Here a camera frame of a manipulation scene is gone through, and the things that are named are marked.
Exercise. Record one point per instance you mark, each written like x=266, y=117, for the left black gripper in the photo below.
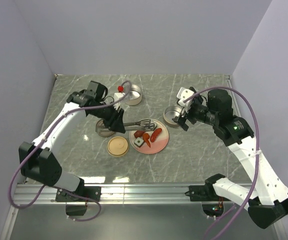
x=115, y=121

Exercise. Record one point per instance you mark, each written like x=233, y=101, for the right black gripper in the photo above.
x=182, y=120

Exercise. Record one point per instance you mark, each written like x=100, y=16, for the brown meat slice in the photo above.
x=138, y=133

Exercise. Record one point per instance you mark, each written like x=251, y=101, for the sushi roll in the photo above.
x=151, y=126
x=139, y=142

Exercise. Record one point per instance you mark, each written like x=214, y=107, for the metal tongs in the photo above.
x=138, y=125

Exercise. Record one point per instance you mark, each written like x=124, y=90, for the red sausage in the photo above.
x=155, y=134

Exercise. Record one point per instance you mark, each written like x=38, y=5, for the orange carrot piece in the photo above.
x=146, y=138

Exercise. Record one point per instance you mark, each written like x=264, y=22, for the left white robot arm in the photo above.
x=38, y=159

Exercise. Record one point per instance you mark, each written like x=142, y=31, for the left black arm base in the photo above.
x=77, y=203

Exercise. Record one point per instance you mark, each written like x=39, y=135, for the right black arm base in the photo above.
x=212, y=204

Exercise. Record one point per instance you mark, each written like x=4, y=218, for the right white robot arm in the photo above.
x=266, y=201

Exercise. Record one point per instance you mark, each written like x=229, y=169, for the right round metal tin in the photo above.
x=170, y=113

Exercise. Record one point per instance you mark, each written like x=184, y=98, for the round metal tin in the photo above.
x=170, y=113
x=135, y=96

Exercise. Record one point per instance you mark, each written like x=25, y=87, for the dark brown round lid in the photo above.
x=102, y=131

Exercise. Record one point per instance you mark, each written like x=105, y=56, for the tan round lid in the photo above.
x=117, y=146

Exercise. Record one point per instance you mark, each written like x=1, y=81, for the pink white round plate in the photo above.
x=158, y=145

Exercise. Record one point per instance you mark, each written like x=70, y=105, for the back round metal tin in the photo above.
x=135, y=96

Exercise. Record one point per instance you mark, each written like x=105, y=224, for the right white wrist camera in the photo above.
x=182, y=95

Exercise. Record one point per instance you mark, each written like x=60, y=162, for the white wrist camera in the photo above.
x=182, y=95
x=117, y=96

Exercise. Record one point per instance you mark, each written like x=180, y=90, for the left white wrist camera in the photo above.
x=117, y=96

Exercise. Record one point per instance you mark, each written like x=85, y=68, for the aluminium rail frame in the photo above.
x=112, y=194

